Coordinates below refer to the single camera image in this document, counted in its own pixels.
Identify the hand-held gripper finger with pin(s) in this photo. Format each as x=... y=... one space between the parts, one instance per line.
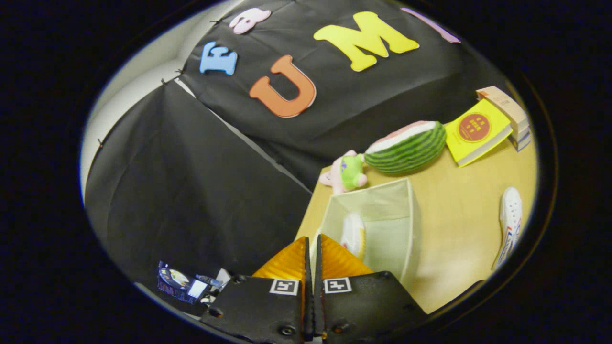
x=309 y=306
x=319 y=306

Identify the white canvas shoe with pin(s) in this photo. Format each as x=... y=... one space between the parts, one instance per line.
x=354 y=234
x=510 y=215

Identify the cream fabric storage box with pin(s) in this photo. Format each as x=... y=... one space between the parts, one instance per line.
x=387 y=205

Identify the colourful printed packet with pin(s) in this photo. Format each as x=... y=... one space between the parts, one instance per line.
x=179 y=282

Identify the pink and green plush toy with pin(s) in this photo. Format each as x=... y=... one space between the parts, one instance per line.
x=351 y=172

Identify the black backdrop cloth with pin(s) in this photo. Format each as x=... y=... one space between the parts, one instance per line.
x=191 y=181

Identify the watermelon slice plush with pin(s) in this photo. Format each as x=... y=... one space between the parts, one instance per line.
x=406 y=150

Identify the yellow book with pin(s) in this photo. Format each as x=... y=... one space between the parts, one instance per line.
x=475 y=131

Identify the grey paperback book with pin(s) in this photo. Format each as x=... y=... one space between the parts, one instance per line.
x=523 y=142

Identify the white paperback book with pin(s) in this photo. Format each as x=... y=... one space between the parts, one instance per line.
x=521 y=131

